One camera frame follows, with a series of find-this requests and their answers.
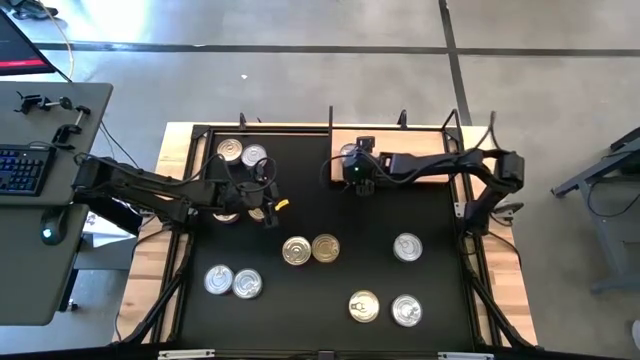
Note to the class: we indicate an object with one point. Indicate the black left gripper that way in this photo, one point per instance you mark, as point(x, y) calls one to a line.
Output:
point(247, 195)

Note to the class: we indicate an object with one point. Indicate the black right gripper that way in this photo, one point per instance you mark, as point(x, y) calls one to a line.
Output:
point(357, 170)

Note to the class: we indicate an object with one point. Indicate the green label tuna can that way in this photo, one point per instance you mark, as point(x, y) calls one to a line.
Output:
point(247, 283)
point(254, 155)
point(407, 247)
point(296, 250)

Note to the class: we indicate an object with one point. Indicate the red label seafood can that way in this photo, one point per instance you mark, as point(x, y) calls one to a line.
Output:
point(406, 310)
point(346, 149)
point(364, 306)
point(219, 279)

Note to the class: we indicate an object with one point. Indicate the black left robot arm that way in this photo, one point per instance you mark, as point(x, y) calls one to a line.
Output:
point(130, 182)

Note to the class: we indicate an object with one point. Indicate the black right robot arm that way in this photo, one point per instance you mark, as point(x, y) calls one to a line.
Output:
point(450, 162)

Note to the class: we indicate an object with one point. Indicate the wooden shelf board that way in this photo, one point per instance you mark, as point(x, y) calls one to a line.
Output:
point(420, 145)

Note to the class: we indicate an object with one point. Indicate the yellow gripper tag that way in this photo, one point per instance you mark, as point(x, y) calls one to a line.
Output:
point(282, 204)

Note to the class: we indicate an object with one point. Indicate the black table mat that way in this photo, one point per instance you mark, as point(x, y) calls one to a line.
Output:
point(310, 310)

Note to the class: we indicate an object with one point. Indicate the white cardboard box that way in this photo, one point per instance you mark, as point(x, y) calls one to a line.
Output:
point(107, 225)

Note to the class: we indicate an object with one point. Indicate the black desk clamp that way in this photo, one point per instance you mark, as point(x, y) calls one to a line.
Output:
point(70, 131)
point(45, 103)

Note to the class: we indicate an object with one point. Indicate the black computer mouse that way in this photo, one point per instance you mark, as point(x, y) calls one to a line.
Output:
point(51, 227)

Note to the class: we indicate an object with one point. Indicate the black backlit keyboard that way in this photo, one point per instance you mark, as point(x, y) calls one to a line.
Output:
point(22, 170)

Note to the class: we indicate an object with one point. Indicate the grey office desk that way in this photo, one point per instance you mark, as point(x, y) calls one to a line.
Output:
point(30, 280)

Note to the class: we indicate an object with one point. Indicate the grey standing desk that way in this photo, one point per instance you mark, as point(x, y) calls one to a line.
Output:
point(615, 245)

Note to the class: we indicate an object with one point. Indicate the black computer monitor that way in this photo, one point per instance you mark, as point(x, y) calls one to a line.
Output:
point(17, 50)

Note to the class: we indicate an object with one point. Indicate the black metal shelf frame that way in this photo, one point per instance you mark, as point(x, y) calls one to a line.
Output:
point(330, 120)

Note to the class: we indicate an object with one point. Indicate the black aluminium table frame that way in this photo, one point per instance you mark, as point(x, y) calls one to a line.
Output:
point(270, 128)

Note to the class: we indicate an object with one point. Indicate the silver metal bracket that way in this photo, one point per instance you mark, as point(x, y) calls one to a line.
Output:
point(186, 354)
point(465, 356)

